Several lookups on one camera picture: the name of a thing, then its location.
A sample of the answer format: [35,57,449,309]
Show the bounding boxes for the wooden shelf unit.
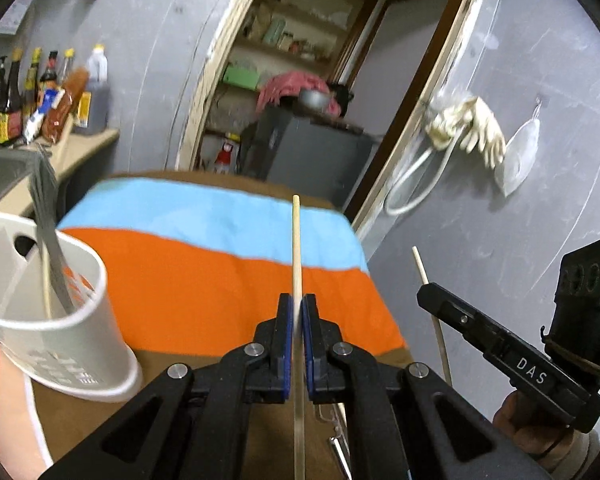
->
[178,0,379,169]

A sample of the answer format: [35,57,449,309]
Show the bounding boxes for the blue white packet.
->
[23,88,64,144]

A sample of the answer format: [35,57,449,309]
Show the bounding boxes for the beige kitchen counter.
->
[0,129,120,217]

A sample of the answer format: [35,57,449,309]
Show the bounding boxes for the brown spice bag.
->
[41,67,90,144]

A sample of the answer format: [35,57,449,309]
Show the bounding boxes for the person's right hand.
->
[492,391,588,474]

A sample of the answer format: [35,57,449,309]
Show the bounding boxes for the white plastic utensil holder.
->
[0,212,143,402]

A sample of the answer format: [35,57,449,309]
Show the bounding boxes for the thin metal whisk loop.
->
[314,403,347,438]

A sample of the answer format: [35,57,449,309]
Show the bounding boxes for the dark soy sauce bottle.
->
[0,48,23,145]

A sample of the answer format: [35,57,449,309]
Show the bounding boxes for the pink red cloth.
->
[256,70,330,115]

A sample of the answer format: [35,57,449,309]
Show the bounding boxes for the red white bottle on floor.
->
[212,133,240,174]

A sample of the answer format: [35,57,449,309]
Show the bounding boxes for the striped blue orange brown cloth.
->
[34,172,411,479]

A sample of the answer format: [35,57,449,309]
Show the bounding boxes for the small metal pot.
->
[297,88,332,113]

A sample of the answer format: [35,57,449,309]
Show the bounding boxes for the dark grey cabinet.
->
[237,106,376,209]

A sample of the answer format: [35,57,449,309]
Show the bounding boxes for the large dark vinegar jug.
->
[74,44,110,136]

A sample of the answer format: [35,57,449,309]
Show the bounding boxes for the white mesh strainer bag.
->
[494,99,542,197]

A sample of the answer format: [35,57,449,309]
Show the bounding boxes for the white hose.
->
[382,131,464,217]

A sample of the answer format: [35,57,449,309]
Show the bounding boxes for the cream rubber gloves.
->
[425,96,506,169]

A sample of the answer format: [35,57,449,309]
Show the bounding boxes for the steel knife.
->
[29,146,76,318]

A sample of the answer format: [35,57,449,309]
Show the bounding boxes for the stainless steel sink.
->
[0,150,34,201]

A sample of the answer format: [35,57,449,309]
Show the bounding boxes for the white hanging box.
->
[0,0,35,36]

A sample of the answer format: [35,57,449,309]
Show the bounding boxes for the green box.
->
[222,65,260,90]

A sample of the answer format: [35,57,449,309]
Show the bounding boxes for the wooden chopstick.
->
[291,195,306,480]
[412,246,453,386]

